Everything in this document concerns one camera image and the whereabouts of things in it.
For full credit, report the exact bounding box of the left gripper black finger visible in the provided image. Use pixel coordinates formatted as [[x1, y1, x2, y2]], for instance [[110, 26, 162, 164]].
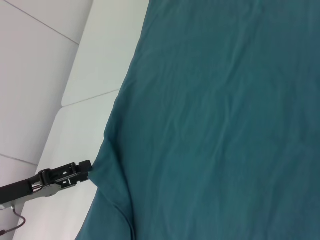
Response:
[[49, 159, 93, 180], [51, 172, 90, 188]]

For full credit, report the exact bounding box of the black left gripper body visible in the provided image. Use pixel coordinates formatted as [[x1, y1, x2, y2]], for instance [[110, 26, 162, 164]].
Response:
[[0, 168, 73, 205]]

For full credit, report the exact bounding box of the teal blue t-shirt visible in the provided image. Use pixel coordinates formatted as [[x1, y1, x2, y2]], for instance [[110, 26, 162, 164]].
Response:
[[76, 0, 320, 240]]

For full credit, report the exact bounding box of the thin red cable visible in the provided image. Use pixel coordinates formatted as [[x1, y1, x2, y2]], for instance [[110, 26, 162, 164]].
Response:
[[0, 206, 27, 235]]

